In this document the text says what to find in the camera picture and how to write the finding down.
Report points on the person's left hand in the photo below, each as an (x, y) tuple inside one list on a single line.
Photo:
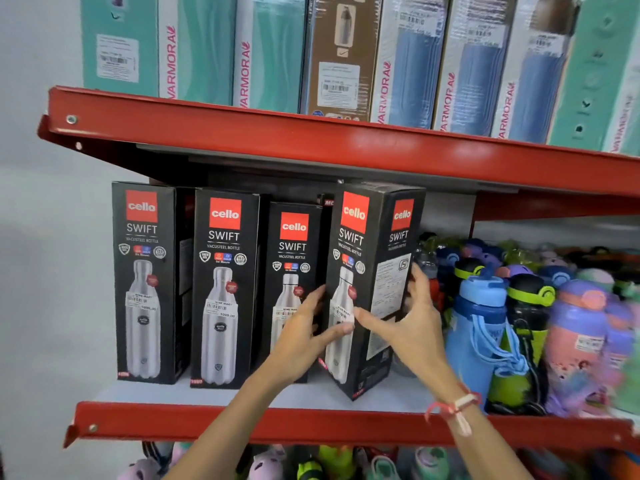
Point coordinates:
[(295, 344)]

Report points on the person's right hand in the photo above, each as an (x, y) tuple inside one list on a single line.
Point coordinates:
[(420, 339)]

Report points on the person's right thumb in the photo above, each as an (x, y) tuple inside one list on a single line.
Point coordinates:
[(374, 318)]

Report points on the person's left thumb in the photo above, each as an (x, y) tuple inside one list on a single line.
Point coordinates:
[(337, 331)]

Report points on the black steel bottle box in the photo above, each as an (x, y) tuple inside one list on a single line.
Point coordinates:
[(292, 254), (145, 274), (225, 294), (372, 234)]

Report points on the person's left forearm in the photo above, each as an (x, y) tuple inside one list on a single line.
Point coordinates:
[(225, 429)]

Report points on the person's right forearm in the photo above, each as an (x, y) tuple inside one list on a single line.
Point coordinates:
[(480, 439)]

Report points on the red metal shelf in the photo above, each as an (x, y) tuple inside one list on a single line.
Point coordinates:
[(320, 139), (320, 424)]

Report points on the pink white wrist thread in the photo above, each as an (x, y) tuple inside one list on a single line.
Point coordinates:
[(457, 407)]

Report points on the row of pastel kids bottles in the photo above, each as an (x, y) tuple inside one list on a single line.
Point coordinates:
[(340, 464)]

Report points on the group of colourful water bottles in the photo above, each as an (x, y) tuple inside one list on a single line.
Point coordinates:
[(530, 319)]

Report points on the blue bottle box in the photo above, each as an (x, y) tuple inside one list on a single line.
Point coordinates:
[(535, 79), (472, 74), (410, 64)]

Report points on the brown bottle box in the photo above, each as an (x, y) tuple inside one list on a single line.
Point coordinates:
[(340, 59)]

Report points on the teal bottle box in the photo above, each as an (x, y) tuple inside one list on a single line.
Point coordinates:
[(595, 79), (150, 44), (270, 49)]

